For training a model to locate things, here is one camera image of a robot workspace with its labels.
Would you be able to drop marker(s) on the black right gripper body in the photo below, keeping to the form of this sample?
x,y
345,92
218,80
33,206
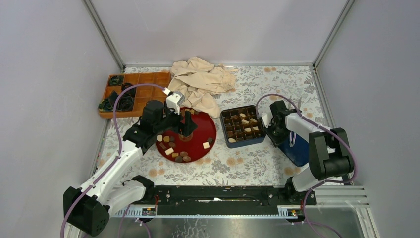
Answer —
x,y
274,130

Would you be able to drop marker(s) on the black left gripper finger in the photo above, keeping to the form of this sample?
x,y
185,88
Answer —
x,y
188,126
173,122

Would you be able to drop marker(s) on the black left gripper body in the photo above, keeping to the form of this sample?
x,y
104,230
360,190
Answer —
x,y
158,127

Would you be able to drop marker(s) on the navy box lid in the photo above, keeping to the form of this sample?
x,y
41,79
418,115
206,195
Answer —
x,y
299,153

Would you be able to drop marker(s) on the navy chocolate box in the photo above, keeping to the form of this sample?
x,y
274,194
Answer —
x,y
241,127

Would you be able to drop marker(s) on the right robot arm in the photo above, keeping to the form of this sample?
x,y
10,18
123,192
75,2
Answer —
x,y
329,154

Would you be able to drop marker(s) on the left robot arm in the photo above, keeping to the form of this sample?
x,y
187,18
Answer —
x,y
90,206

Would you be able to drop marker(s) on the red round tray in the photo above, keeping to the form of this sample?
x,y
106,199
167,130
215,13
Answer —
x,y
180,149

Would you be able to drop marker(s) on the wooden compartment tray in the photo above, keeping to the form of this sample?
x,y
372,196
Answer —
x,y
154,83

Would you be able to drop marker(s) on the dark rolled tie patterned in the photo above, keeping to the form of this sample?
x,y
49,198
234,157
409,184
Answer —
x,y
125,104

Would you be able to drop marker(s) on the floral tablecloth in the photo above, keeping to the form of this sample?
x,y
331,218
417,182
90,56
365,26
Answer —
x,y
259,164

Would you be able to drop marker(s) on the beige crumpled cloth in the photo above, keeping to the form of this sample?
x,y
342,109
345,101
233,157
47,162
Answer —
x,y
199,80

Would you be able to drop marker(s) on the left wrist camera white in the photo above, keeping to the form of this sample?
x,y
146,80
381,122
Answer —
x,y
174,100

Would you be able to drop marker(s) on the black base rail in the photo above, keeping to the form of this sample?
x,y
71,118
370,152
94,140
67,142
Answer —
x,y
251,201

